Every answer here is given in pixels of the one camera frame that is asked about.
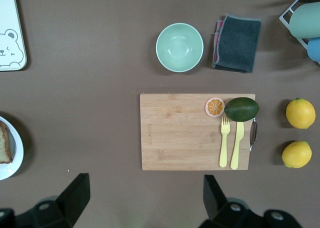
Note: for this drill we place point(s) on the blue cup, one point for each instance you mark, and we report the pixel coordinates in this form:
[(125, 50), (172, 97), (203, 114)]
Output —
[(314, 50)]

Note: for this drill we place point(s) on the green avocado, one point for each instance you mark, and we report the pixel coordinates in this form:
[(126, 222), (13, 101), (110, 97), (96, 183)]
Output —
[(241, 109)]

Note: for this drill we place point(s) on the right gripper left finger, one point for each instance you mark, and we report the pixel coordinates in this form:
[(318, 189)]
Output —
[(72, 203)]

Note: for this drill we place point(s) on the yellow plastic knife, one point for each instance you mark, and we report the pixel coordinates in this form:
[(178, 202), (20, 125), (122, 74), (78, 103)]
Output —
[(237, 148)]

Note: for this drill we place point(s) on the yellow lemon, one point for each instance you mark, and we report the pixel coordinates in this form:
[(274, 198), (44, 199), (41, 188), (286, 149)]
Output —
[(300, 113), (297, 154)]

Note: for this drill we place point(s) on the orange slice toy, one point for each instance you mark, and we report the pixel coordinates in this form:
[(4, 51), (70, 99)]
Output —
[(214, 107)]

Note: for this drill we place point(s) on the mint green bowl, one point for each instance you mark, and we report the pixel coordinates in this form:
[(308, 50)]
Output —
[(179, 48)]

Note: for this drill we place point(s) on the bamboo cutting board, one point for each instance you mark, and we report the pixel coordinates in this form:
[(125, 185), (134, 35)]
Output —
[(175, 133)]

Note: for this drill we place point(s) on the cream bear print tray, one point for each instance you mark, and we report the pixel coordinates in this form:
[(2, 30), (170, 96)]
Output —
[(10, 18)]

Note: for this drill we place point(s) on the white round plate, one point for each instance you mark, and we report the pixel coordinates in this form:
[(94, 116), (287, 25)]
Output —
[(17, 153)]

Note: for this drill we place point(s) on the yellow plastic fork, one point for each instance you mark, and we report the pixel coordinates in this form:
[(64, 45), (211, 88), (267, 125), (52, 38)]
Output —
[(223, 148)]

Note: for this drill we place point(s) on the grey pink folded cloth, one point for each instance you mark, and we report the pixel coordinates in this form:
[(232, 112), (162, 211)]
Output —
[(237, 43)]

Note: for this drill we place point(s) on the plain brown bread slice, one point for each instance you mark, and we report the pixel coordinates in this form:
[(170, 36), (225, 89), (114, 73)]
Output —
[(5, 145)]

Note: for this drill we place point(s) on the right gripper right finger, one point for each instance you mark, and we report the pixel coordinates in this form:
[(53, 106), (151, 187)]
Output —
[(217, 210)]

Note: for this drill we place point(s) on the mint green cup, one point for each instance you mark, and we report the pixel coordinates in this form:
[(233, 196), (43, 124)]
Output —
[(306, 20)]

